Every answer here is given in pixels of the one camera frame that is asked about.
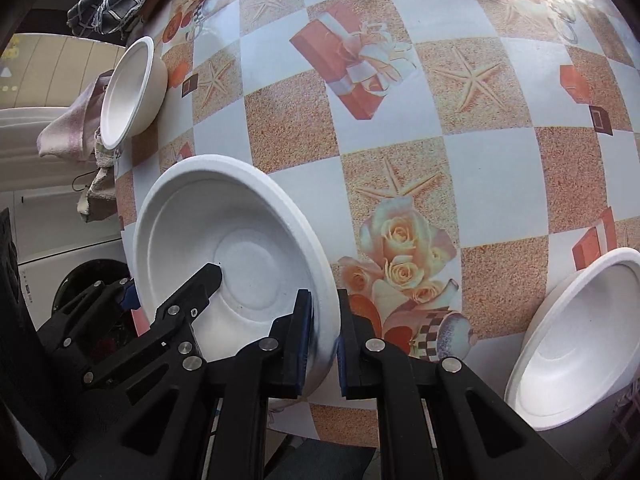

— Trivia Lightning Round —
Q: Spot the dark teal cloth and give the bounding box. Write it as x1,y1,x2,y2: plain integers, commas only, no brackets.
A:
265,435,377,480

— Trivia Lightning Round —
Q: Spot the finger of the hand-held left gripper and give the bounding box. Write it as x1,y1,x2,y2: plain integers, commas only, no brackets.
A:
37,262,224,388

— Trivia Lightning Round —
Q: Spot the blue dustpan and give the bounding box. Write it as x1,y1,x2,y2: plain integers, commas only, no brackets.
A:
120,280,146,311

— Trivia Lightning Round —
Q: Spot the white washing machine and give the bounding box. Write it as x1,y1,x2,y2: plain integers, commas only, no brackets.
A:
0,105,136,341

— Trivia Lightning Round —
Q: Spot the pink towel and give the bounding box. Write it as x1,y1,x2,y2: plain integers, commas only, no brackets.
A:
36,71,118,162

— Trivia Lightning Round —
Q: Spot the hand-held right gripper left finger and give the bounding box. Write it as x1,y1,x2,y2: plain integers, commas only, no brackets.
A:
60,289,314,480

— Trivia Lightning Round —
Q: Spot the beige hanging cloth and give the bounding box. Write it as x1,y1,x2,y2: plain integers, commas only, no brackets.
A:
76,130,121,223

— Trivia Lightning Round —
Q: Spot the large white bowl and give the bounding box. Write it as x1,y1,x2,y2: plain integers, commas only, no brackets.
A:
132,154,335,401

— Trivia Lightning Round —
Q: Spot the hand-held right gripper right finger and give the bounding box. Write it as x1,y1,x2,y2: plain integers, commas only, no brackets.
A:
337,288,587,480

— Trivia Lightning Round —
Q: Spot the small white bowl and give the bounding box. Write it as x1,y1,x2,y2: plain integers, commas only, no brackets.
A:
504,247,640,432
99,36,168,151

